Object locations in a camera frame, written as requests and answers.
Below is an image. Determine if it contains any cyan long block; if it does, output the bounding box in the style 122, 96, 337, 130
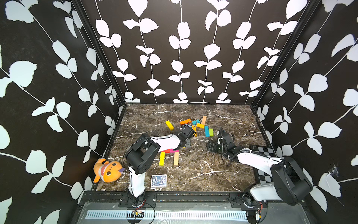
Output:
204, 126, 210, 137

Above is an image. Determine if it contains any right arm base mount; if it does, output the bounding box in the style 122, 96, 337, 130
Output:
227, 192, 268, 210

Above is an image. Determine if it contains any white perforated rail strip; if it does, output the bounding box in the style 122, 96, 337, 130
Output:
84, 210, 247, 222

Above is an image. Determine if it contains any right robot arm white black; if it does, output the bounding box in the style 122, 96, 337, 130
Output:
206, 128, 313, 208

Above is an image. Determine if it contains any teal short block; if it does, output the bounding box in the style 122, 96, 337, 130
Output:
191, 119, 200, 126

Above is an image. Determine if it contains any orange plush toy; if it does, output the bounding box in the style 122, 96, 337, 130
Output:
93, 158, 125, 183

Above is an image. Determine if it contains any orange long block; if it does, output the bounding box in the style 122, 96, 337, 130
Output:
180, 119, 192, 125

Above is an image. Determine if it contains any yellow-green long block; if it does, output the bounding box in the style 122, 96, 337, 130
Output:
159, 152, 166, 166

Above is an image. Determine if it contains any black white checkerboard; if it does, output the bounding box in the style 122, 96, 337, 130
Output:
251, 145, 276, 184

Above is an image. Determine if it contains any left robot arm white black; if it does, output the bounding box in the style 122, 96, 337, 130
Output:
125, 125, 196, 200

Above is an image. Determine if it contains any amber long block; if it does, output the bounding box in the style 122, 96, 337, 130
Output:
192, 126, 197, 137

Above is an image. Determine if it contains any tan wood long block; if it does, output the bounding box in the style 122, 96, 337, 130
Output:
173, 152, 179, 166

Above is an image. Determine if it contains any amber short block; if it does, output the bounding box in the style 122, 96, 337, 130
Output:
196, 123, 205, 129

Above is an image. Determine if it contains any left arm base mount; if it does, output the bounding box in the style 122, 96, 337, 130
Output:
118, 191, 157, 210

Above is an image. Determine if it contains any yellow block far left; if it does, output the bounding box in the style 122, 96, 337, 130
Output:
165, 120, 174, 131

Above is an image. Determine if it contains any natural wood long block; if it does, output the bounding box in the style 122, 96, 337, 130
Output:
201, 116, 207, 126

